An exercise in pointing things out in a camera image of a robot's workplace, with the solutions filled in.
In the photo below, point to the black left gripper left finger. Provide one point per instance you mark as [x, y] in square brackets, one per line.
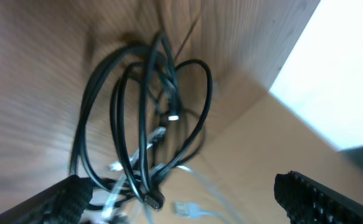
[64, 202]

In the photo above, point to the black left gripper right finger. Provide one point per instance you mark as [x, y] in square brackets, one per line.
[307, 201]

